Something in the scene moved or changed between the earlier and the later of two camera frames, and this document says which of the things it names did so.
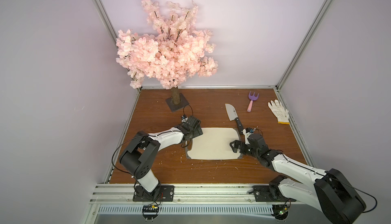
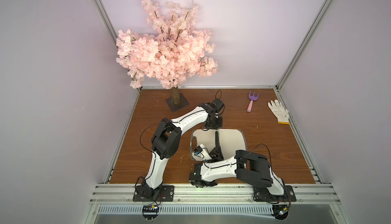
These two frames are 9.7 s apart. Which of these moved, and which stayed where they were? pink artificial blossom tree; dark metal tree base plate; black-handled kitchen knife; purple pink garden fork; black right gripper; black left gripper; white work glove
Moved: black right gripper; black-handled kitchen knife; black left gripper
Stayed: pink artificial blossom tree; dark metal tree base plate; white work glove; purple pink garden fork
